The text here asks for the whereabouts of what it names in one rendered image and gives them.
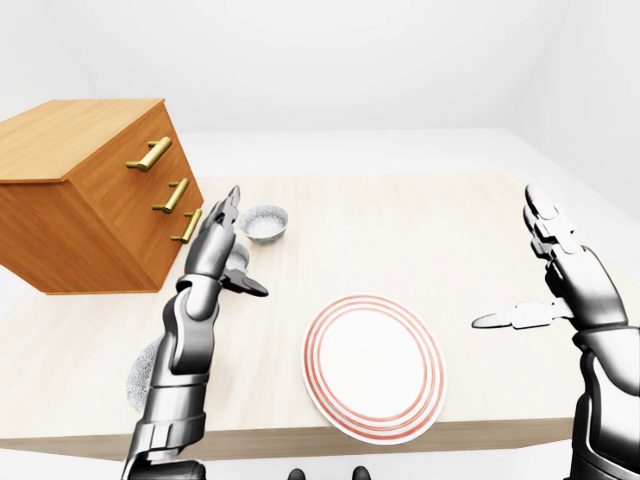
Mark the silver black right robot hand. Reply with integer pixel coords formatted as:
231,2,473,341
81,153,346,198
470,183,630,332

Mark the patterned grey bowl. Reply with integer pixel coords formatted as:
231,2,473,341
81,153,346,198
226,241,252,274
124,335,166,416
236,203,290,247

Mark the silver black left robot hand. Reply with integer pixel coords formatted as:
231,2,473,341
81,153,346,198
183,185,270,298

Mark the long brass drawer handle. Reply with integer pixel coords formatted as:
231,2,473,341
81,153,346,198
125,136,174,174

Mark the large wooden drawer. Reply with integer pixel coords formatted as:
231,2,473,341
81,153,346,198
59,102,179,220

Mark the wooden cabinet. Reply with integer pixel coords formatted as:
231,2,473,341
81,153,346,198
0,98,205,296

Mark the white plate with red rings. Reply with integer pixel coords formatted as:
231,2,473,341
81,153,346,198
301,293,448,446

